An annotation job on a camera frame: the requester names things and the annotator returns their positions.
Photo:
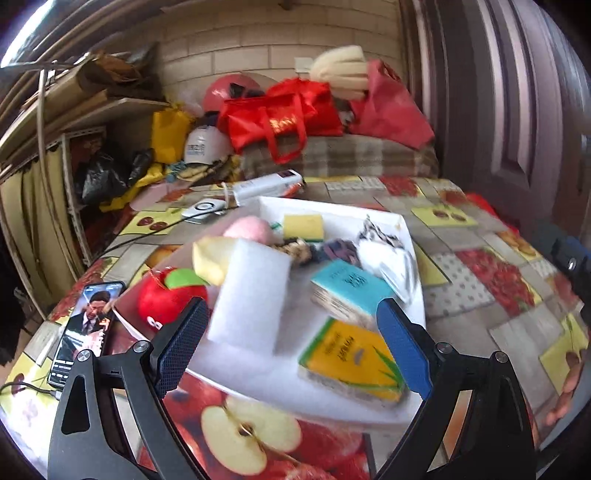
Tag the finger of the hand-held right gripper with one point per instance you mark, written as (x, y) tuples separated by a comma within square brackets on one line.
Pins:
[(575, 265)]

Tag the red helmet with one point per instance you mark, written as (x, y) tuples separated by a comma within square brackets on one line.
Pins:
[(226, 92)]

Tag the yellow cloth pile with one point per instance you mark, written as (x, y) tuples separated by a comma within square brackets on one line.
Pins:
[(138, 184)]

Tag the white cardboard tray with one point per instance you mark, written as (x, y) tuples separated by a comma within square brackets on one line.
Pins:
[(341, 219)]

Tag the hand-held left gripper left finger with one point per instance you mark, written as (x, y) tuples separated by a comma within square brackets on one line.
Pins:
[(182, 341)]

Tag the brown cardboard pieces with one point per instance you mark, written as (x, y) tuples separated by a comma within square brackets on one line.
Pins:
[(106, 69)]

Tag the wooden storage shelf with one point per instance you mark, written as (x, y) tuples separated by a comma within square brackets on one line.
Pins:
[(69, 115)]

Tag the yellow curtain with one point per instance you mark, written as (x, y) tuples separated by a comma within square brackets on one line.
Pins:
[(32, 198)]

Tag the black plastic bag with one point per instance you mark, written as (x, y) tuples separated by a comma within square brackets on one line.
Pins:
[(99, 177)]

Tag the white helmet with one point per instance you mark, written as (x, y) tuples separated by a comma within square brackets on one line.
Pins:
[(203, 145)]

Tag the glossy red gift bag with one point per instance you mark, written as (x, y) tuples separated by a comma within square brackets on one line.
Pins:
[(480, 201)]

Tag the small brown plush toy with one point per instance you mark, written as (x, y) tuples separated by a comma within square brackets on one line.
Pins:
[(295, 249)]

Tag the white foam block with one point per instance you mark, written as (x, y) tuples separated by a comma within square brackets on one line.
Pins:
[(249, 300)]

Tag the yellow corn packet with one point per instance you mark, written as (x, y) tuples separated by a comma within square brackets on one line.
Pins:
[(351, 360)]

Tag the black smartphone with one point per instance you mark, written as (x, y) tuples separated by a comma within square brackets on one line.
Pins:
[(85, 323)]

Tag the yellow bag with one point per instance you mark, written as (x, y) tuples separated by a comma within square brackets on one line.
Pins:
[(168, 134)]

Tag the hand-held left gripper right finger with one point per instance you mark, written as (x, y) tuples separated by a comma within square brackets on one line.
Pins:
[(404, 350)]

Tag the yellow green scouring sponge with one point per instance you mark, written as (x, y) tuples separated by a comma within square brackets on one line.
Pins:
[(302, 225)]

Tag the pink fluffy ball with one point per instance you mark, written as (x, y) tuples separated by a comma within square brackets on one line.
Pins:
[(251, 229)]

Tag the dark panelled door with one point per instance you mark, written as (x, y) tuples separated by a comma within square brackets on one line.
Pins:
[(508, 92)]

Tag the white power bank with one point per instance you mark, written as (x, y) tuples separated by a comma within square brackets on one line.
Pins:
[(203, 210)]

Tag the pale yellow sponge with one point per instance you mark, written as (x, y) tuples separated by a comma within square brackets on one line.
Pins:
[(210, 258)]

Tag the red non-woven bag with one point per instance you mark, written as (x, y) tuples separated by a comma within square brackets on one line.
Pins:
[(392, 110)]

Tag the dark knit scrunchie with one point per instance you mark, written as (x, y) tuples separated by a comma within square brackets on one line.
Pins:
[(339, 251)]

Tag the red tote bag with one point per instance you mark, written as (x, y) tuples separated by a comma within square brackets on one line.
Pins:
[(281, 115)]

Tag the long white box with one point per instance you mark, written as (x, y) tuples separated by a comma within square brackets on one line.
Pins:
[(265, 187)]

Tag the red apple plush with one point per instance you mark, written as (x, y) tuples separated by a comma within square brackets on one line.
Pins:
[(161, 300)]

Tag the teal tissue packet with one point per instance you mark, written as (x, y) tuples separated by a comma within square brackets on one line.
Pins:
[(348, 286)]

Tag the person's right hand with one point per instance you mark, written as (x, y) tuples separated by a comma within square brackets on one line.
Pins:
[(571, 378)]

